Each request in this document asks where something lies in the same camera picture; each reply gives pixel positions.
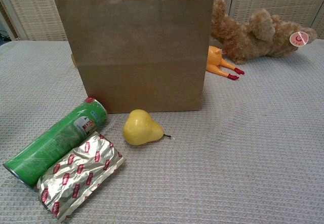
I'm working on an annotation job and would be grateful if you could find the green Pringles can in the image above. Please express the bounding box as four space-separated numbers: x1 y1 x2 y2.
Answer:
3 97 108 187

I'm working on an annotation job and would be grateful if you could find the yellow pear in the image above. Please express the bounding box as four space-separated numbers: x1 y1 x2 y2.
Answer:
123 109 172 146

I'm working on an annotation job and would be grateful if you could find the brown teddy bear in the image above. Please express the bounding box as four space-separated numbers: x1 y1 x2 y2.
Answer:
210 0 318 65

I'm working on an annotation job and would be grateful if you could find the orange rubber chicken toy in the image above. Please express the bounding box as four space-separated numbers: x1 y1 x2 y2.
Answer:
205 45 246 81

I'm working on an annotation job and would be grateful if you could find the brown paper bag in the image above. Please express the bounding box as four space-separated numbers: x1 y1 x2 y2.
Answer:
54 0 215 115

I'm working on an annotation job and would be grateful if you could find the silver foil snack packet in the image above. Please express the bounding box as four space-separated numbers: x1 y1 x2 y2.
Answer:
35 131 127 221

